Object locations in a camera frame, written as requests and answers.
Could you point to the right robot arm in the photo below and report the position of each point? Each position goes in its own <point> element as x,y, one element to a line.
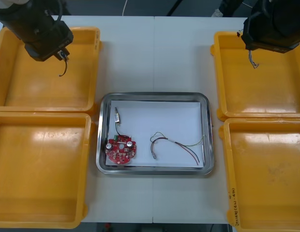
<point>285,14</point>

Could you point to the solenoid with white label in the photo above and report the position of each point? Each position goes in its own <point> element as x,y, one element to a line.
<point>117,117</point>

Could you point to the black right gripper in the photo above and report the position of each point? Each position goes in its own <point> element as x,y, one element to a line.
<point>268,39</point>

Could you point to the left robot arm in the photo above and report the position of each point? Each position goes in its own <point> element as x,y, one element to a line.
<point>19,19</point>

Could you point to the round red circuit board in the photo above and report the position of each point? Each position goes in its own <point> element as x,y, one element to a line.
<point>121,154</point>

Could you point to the white sheet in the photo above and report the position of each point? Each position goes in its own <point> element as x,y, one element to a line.
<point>164,116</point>

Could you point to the solenoid with blue label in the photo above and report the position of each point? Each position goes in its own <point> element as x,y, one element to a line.
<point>65,64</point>

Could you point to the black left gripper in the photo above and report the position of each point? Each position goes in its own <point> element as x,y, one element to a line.
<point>48,41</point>

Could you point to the yellow-orange plastic bin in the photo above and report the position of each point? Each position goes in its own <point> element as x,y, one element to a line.
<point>43,91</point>
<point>31,169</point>
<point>261,181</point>
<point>261,91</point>

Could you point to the steel tray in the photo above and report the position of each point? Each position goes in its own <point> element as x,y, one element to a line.
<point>101,135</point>

